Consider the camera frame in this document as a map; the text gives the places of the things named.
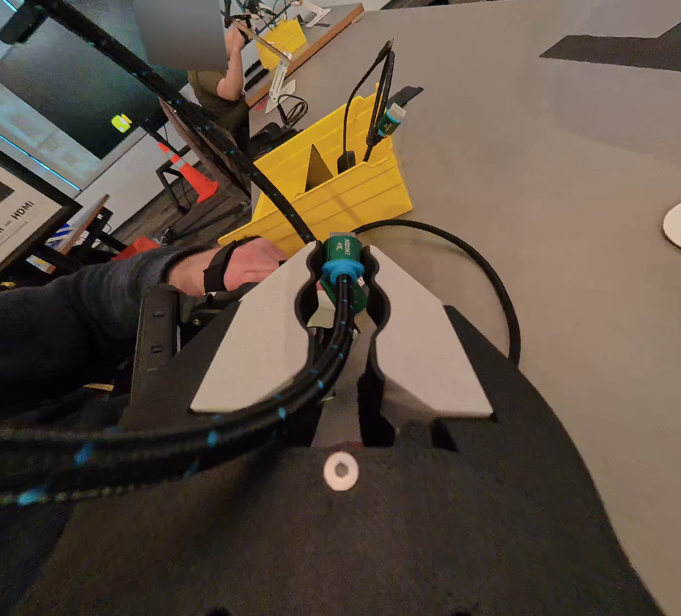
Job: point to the yellow background bin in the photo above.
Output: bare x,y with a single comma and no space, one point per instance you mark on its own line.
282,44

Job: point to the person's left forearm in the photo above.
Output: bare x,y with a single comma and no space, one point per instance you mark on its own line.
80,318

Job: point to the dark blue flat pad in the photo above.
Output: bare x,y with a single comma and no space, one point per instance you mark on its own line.
409,93

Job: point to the wooden-armed white desk stand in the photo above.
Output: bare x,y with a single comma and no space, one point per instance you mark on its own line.
674,225

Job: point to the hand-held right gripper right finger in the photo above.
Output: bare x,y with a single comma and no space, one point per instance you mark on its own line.
431,360

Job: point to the black webcam bar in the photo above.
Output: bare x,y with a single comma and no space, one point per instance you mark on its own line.
26,23

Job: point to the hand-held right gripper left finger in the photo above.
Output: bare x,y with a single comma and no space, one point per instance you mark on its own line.
250,355

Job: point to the red flat object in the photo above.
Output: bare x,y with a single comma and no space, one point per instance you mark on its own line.
135,249

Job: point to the background wooden desk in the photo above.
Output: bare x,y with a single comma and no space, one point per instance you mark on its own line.
340,15

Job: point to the person's left hand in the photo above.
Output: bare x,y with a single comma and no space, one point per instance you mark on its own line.
255,259

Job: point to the orange traffic cone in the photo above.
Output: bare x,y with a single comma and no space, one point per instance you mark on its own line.
194,180

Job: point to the black hub adapter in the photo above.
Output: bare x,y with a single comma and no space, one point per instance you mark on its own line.
346,163

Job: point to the yellow plastic bin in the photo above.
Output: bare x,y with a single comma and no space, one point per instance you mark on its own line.
346,196

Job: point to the framed printed sign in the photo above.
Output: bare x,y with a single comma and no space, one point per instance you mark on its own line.
26,222

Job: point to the large black monitor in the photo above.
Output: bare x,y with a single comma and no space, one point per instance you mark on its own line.
64,94

